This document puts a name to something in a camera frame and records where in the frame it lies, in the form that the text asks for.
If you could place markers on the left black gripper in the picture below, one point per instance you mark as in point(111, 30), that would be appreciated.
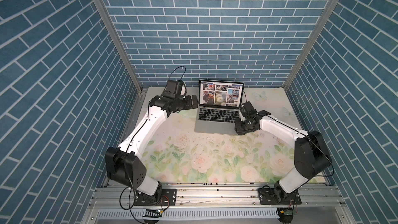
point(187, 104)

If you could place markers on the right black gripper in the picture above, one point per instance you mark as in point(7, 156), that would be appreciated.
point(238, 128)

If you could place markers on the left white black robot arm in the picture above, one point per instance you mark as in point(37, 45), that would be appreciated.
point(123, 163)

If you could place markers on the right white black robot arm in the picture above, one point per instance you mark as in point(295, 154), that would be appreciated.
point(311, 154)

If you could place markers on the silver laptop with photo screen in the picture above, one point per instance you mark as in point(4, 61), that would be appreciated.
point(218, 106)

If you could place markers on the floral table mat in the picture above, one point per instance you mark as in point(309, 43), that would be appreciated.
point(176, 153)

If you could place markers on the green circuit board right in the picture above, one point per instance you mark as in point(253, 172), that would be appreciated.
point(285, 213)

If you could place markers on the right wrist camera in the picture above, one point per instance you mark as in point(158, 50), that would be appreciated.
point(247, 111)

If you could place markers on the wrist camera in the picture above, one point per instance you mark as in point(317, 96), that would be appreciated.
point(174, 89)
point(247, 111)

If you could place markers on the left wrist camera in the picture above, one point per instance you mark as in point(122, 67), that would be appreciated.
point(174, 89)

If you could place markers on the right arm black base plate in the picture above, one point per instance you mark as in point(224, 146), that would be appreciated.
point(272, 196)

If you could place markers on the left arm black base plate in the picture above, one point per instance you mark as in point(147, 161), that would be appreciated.
point(165, 197)

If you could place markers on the aluminium rail frame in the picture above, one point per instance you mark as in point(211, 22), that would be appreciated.
point(248, 194)

